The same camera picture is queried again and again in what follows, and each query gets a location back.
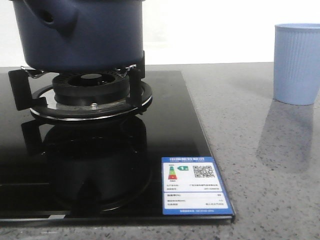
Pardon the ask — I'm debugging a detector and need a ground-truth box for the blue energy label sticker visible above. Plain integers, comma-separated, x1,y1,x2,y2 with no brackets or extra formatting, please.
161,156,235,217

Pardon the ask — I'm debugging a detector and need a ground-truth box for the light blue ribbed cup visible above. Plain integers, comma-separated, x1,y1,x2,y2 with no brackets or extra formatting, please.
273,23,320,106

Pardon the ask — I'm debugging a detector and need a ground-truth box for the black pot support grate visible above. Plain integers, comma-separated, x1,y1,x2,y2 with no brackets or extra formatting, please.
8,57,153,122

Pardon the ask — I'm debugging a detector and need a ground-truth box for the dark blue cooking pot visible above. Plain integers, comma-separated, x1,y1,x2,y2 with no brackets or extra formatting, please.
12,0,144,73

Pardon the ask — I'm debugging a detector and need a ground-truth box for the black gas burner head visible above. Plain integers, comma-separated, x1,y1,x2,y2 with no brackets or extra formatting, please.
52,71,130,106

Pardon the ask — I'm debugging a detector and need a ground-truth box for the black glass gas stove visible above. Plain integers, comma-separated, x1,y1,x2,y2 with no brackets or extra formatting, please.
0,68,235,225

